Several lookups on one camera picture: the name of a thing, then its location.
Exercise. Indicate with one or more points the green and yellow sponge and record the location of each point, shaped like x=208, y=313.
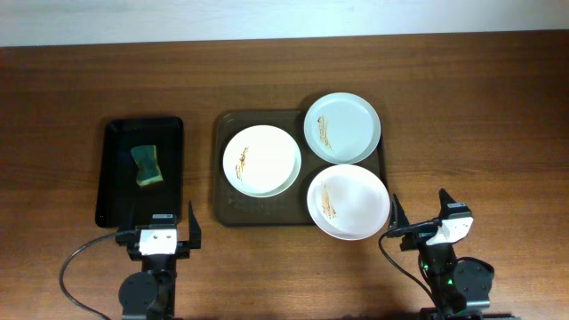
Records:
x=148, y=170

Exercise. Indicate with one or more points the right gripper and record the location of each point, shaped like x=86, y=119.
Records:
x=413, y=240

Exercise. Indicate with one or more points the pale blue plate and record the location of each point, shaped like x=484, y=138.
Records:
x=342, y=128

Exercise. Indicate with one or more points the brown plastic serving tray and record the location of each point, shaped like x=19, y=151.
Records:
x=289, y=208

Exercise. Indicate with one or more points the black rectangular tray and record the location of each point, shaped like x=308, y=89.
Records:
x=117, y=183

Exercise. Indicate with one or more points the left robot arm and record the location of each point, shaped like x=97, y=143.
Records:
x=150, y=293

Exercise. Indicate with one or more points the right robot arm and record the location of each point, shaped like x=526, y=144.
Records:
x=458, y=287

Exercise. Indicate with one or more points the white plate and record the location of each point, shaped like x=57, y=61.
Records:
x=348, y=202
x=261, y=161

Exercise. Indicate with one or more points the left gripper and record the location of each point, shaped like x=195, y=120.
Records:
x=183, y=247

